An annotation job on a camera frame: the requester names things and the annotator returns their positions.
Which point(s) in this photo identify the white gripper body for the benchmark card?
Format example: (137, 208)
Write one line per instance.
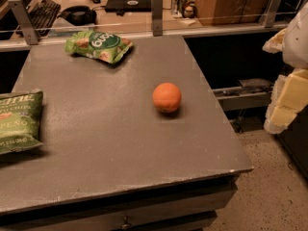
(297, 42)

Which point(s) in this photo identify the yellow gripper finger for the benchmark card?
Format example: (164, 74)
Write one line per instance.
(275, 43)
(289, 97)

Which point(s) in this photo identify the orange fruit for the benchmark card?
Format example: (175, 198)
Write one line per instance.
(166, 98)

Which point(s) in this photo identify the green snack bag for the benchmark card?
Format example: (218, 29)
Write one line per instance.
(108, 48)

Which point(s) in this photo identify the green jalapeno chip bag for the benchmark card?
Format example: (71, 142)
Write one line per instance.
(19, 121)

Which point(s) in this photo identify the small round brown container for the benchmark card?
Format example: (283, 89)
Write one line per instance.
(188, 12)

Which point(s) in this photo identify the glass jar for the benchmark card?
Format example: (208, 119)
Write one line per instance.
(177, 7)

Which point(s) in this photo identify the grey drawer cabinet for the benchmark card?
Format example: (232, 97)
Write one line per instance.
(185, 207)

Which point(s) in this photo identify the black laptop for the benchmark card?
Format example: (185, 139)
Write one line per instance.
(128, 6)

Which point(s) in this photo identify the black headphones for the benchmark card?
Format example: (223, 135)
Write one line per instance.
(79, 15)

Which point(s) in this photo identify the black keyboard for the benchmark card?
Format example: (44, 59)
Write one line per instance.
(43, 15)

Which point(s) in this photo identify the grey metal rail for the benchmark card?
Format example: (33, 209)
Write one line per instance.
(249, 93)

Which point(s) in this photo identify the metal bracket right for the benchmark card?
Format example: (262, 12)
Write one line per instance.
(270, 13)

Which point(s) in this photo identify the metal bracket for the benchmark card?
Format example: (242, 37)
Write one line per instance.
(270, 13)
(157, 17)
(26, 26)

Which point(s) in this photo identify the metal bracket middle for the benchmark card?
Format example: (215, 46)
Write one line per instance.
(157, 17)

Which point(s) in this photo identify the metal bracket left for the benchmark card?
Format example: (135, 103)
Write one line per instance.
(26, 26)

